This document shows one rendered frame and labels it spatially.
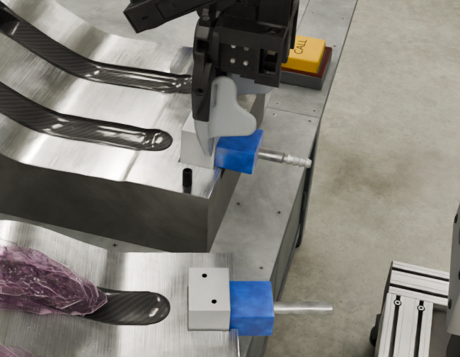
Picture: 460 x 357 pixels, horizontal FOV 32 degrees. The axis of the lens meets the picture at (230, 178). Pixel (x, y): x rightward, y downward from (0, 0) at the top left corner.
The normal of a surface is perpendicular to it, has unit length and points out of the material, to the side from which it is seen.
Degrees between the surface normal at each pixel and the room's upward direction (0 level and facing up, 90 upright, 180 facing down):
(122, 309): 7
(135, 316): 3
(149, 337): 0
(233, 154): 89
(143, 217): 90
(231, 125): 79
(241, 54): 90
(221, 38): 90
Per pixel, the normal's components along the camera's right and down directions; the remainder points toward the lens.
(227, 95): -0.25, 0.48
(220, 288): 0.04, -0.75
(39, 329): 0.51, -0.66
